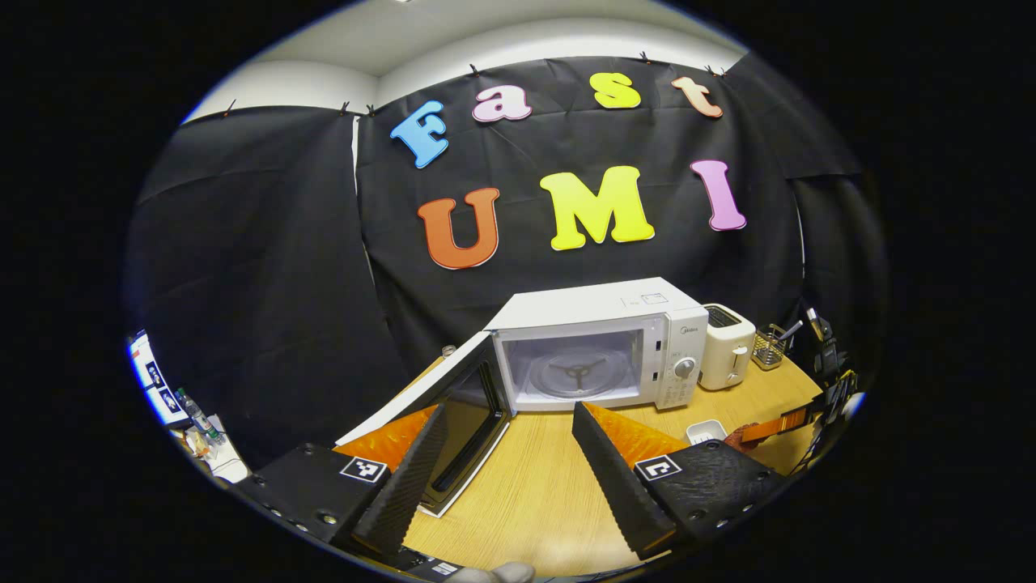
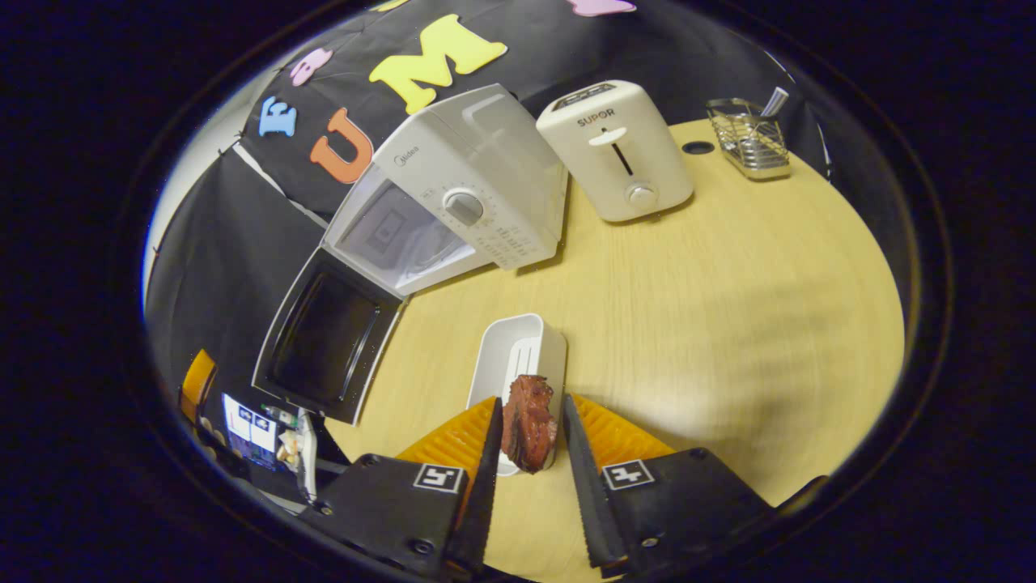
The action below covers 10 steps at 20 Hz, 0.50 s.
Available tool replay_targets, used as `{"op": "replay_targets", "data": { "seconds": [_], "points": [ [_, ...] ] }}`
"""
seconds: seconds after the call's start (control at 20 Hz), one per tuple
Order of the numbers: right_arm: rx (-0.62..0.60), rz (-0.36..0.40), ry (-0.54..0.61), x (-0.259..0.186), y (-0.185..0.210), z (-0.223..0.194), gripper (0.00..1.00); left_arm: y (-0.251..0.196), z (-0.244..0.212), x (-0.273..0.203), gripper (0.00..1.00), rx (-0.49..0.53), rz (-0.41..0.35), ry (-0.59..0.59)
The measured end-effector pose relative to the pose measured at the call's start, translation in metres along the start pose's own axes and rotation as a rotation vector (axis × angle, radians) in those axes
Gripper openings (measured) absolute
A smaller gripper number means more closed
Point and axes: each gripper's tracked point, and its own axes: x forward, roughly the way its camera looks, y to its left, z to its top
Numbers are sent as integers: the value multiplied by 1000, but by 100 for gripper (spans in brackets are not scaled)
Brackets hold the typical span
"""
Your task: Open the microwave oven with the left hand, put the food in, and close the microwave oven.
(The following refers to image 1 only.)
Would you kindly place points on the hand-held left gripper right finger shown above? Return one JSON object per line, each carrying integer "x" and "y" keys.
{"x": 619, "y": 486}

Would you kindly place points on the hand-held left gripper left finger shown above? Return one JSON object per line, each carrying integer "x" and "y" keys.
{"x": 409, "y": 486}

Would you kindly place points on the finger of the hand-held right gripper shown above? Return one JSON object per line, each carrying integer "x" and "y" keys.
{"x": 789, "y": 423}

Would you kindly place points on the white microwave oven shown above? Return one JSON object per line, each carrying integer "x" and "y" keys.
{"x": 591, "y": 312}

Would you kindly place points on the utensil in holder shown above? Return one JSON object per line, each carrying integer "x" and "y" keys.
{"x": 793, "y": 328}

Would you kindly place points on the small square utensil holder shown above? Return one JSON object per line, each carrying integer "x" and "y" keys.
{"x": 769, "y": 350}

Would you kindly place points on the small white rectangular dish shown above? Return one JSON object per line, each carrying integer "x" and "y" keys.
{"x": 704, "y": 431}

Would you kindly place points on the cream toaster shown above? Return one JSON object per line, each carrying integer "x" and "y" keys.
{"x": 727, "y": 356}

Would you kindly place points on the glass turntable plate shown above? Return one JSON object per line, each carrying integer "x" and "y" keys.
{"x": 550, "y": 380}

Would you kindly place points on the white side table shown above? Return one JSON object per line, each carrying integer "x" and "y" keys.
{"x": 231, "y": 468}

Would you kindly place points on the plastic bottle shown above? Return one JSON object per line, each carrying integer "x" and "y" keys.
{"x": 197, "y": 414}

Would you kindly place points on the black backdrop cloth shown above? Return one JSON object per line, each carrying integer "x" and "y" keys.
{"x": 259, "y": 267}

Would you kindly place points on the bright display screen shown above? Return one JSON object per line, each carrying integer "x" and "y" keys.
{"x": 158, "y": 380}

